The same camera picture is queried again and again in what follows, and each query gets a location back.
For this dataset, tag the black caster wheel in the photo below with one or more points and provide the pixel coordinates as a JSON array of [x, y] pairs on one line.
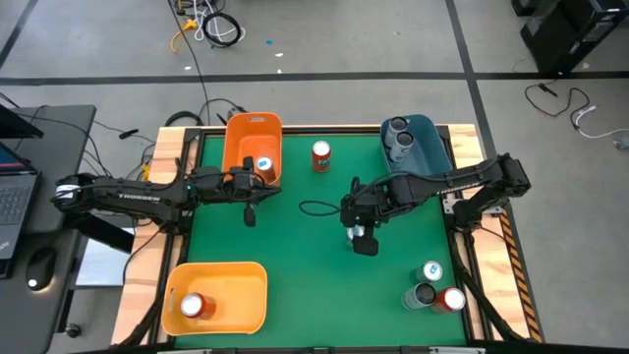
[[74, 330]]

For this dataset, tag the yellow black hazard tape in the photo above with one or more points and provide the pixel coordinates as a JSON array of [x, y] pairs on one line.
[[528, 305]]

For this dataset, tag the dark grey laptop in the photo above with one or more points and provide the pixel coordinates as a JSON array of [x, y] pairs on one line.
[[17, 201]]

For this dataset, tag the black computer mouse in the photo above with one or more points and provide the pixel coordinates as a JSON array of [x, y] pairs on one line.
[[41, 265]]

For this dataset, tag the blue silver Red Bull can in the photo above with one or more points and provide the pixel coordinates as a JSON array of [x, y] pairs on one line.
[[355, 231], [432, 271], [265, 164]]

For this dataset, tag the black computer tower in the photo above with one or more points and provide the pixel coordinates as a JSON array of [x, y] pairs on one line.
[[522, 6], [609, 19], [555, 44]]

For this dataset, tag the yellow plastic bin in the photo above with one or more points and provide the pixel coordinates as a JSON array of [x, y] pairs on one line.
[[236, 295]]

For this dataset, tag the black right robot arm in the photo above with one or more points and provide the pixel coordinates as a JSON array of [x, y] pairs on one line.
[[442, 184]]

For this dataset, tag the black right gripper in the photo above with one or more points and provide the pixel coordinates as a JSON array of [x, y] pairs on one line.
[[366, 206]]

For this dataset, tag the small black plug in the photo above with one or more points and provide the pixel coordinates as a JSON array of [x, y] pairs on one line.
[[129, 133]]

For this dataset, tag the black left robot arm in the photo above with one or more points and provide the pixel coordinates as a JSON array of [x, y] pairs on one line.
[[128, 196]]

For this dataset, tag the grey plug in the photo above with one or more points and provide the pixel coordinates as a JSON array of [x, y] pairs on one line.
[[621, 144]]

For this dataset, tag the white panel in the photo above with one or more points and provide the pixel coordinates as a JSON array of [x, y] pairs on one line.
[[100, 265]]

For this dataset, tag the orange Fanta soda can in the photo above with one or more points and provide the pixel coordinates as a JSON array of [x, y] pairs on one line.
[[451, 299], [192, 305], [322, 157]]

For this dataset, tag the black monitor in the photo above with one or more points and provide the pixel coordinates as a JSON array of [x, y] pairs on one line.
[[15, 125]]

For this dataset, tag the teal plastic bin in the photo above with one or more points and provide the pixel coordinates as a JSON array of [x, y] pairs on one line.
[[427, 147]]

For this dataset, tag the orange plastic bin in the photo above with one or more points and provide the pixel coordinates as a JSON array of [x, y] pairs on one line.
[[245, 142]]

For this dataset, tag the black desk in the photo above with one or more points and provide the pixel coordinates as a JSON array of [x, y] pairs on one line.
[[69, 142]]

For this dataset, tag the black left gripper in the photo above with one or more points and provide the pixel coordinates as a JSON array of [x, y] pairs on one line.
[[226, 189]]

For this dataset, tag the white Celsius drink can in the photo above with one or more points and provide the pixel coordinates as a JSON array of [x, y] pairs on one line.
[[420, 296], [397, 125], [405, 142]]

